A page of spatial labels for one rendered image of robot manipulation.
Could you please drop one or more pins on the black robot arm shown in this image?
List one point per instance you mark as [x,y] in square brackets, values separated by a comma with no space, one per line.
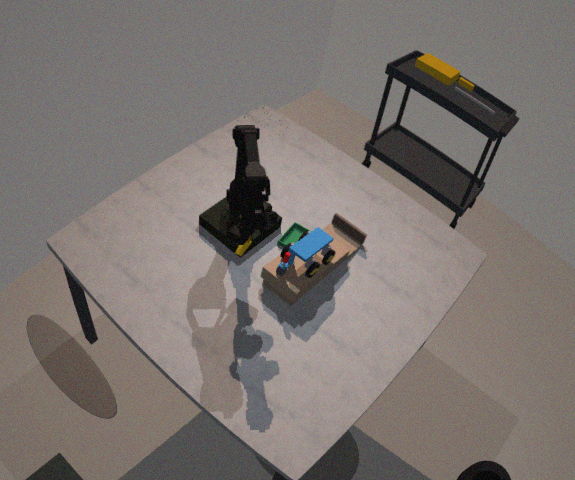
[249,182]

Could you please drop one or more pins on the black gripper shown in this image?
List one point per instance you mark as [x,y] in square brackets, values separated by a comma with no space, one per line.
[240,233]

